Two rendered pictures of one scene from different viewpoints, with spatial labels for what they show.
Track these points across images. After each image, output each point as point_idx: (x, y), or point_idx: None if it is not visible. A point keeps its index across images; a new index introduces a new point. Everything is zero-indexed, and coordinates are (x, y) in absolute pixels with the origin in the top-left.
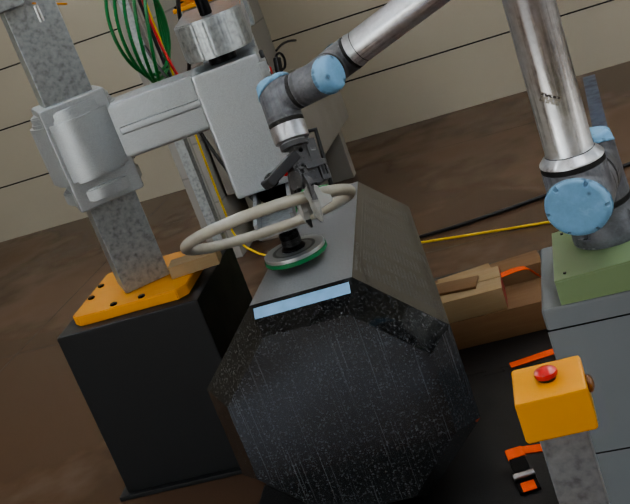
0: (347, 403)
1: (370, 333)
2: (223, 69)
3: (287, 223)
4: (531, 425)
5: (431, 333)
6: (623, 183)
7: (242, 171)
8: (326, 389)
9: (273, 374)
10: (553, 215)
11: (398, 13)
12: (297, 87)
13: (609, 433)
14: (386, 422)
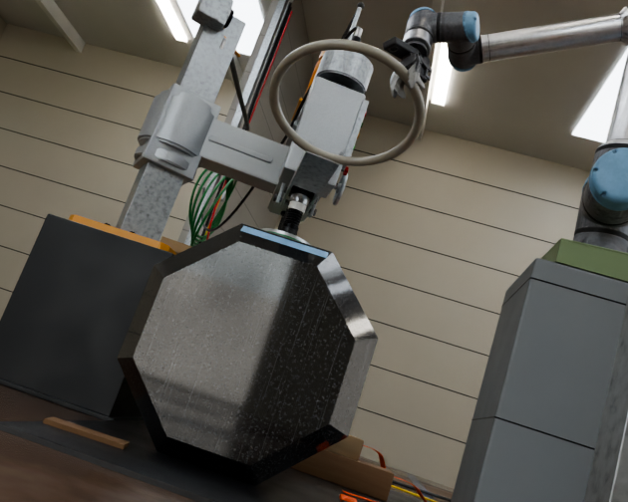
0: (259, 338)
1: (321, 292)
2: (340, 87)
3: (334, 155)
4: None
5: (363, 330)
6: None
7: (301, 151)
8: (252, 315)
9: (222, 275)
10: (600, 170)
11: (536, 30)
12: (448, 15)
13: (531, 406)
14: (278, 376)
